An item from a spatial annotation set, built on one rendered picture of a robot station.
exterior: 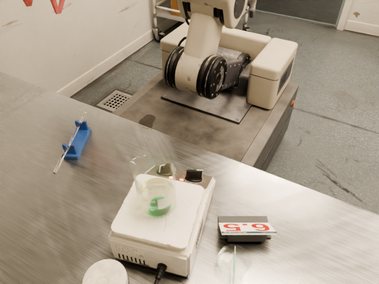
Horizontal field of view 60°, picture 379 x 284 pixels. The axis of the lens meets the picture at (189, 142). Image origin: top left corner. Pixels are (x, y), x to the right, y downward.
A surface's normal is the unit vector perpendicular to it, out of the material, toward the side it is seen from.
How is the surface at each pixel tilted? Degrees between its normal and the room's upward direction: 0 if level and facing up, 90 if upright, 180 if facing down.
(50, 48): 90
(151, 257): 90
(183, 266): 90
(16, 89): 0
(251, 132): 0
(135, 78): 0
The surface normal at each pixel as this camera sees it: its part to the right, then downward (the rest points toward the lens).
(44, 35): 0.88, 0.33
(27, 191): 0.00, -0.74
